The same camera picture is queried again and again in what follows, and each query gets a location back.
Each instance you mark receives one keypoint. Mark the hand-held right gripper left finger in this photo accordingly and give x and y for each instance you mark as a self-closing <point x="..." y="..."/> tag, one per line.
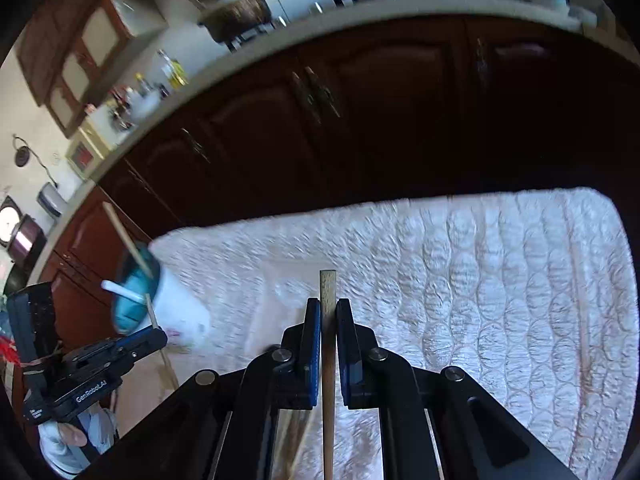
<point x="312" y="355"/>

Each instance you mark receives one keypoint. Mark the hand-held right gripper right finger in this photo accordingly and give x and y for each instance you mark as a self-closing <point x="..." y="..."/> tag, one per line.
<point x="344" y="360"/>

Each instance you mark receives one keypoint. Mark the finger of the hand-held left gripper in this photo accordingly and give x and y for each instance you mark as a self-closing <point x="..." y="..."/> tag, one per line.
<point x="142" y="342"/>

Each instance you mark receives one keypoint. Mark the thin wooden chopstick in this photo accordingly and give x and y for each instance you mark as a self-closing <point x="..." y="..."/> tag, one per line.
<point x="152" y="312"/>
<point x="127" y="242"/>

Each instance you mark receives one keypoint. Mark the thick round wooden stick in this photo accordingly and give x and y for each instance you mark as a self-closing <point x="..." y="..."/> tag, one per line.
<point x="328" y="310"/>

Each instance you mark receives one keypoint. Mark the white cup with teal inside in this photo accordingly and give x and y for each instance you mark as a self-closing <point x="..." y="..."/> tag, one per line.
<point x="172" y="305"/>

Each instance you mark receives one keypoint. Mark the person's left hand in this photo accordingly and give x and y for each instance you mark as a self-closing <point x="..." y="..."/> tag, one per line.
<point x="75" y="440"/>

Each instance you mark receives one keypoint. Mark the white quilted tablecloth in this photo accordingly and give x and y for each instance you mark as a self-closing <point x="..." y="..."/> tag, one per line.
<point x="475" y="285"/>

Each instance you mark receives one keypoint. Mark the rice cooker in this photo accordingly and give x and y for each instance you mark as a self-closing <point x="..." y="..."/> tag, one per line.
<point x="17" y="232"/>

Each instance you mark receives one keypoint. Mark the small appliance with red panel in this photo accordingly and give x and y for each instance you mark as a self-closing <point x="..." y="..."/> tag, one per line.
<point x="85" y="157"/>

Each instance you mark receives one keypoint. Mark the white plastic container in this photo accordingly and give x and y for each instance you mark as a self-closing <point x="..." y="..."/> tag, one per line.
<point x="142" y="102"/>

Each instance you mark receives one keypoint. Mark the dark brown kitchen cabinets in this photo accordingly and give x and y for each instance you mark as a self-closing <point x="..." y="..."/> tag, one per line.
<point x="400" y="110"/>

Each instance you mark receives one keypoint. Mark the yellow oil bottle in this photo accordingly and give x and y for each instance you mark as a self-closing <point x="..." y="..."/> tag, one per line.
<point x="175" y="70"/>

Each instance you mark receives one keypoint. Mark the metal pot with lid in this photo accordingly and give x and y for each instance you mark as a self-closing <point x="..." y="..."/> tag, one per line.
<point x="237" y="12"/>

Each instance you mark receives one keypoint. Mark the gas stove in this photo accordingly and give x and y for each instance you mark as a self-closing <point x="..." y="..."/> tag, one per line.
<point x="320" y="7"/>

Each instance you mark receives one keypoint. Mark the white kitchen countertop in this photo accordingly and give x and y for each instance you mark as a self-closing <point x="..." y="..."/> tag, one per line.
<point x="400" y="7"/>

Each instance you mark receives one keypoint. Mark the round dark wall ornament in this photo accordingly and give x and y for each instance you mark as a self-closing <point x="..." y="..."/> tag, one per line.
<point x="22" y="156"/>

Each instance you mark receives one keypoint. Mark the brown wall cabinets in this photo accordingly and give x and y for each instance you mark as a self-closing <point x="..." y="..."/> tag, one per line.
<point x="75" y="60"/>

